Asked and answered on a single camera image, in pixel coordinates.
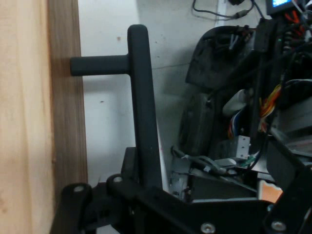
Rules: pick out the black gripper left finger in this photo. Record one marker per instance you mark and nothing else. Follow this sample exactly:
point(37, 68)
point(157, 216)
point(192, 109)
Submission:
point(97, 207)

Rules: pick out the wooden cabinet door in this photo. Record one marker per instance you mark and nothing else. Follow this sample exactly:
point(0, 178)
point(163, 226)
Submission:
point(29, 109)

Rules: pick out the black dusty side panel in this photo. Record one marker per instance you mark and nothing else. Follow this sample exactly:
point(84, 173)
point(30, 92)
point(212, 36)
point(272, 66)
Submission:
point(197, 122)

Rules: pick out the orange plastic piece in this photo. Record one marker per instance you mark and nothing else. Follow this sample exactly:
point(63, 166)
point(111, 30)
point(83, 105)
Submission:
point(269, 192)

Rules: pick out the small blue display screen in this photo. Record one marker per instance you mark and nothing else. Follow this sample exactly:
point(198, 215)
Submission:
point(279, 5)

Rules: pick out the silver metal block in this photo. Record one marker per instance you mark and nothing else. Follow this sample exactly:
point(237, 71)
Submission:
point(240, 146)

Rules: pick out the black curved plastic cover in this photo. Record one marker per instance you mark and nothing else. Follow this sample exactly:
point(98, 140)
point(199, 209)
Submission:
point(214, 63)

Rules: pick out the white cylinder part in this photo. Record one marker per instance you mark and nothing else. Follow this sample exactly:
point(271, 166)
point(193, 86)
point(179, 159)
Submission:
point(235, 102)

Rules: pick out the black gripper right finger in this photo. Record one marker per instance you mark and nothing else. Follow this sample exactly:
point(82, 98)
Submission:
point(292, 195)

